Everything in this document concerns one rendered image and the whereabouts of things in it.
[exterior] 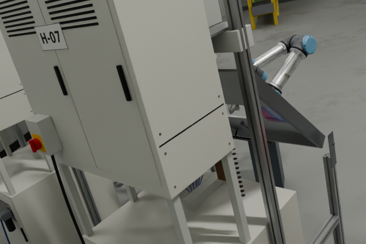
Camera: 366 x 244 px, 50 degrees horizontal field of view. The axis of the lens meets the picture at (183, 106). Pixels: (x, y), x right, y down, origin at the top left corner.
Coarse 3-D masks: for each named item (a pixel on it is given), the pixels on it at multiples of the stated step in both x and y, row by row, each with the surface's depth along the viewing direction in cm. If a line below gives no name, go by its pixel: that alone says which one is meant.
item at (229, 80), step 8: (224, 72) 142; (232, 72) 140; (224, 80) 150; (232, 80) 147; (224, 88) 159; (232, 88) 156; (240, 88) 153; (224, 96) 169; (232, 96) 166; (240, 96) 162; (232, 104) 176; (240, 104) 172; (264, 104) 162
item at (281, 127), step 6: (234, 120) 202; (240, 120) 198; (246, 120) 195; (264, 120) 184; (270, 120) 182; (276, 120) 180; (282, 120) 178; (240, 126) 210; (264, 126) 194; (270, 126) 191; (276, 126) 187; (282, 126) 184; (288, 126) 181; (270, 132) 202; (276, 132) 198; (282, 132) 194; (288, 132) 191; (294, 132) 187
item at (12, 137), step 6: (24, 120) 499; (24, 126) 498; (6, 132) 469; (12, 132) 478; (24, 132) 496; (6, 138) 468; (12, 138) 476; (30, 138) 512; (0, 144) 458; (12, 144) 481; (18, 144) 490; (0, 150) 457; (12, 150) 479; (0, 156) 461
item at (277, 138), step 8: (232, 128) 219; (240, 136) 214; (248, 136) 210; (272, 136) 200; (280, 136) 197; (288, 136) 195; (296, 136) 192; (296, 144) 191; (304, 144) 187; (312, 144) 185
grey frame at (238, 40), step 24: (240, 0) 123; (240, 24) 124; (216, 48) 131; (240, 48) 125; (240, 72) 130; (264, 144) 139; (264, 168) 141; (264, 192) 145; (336, 192) 187; (336, 240) 198
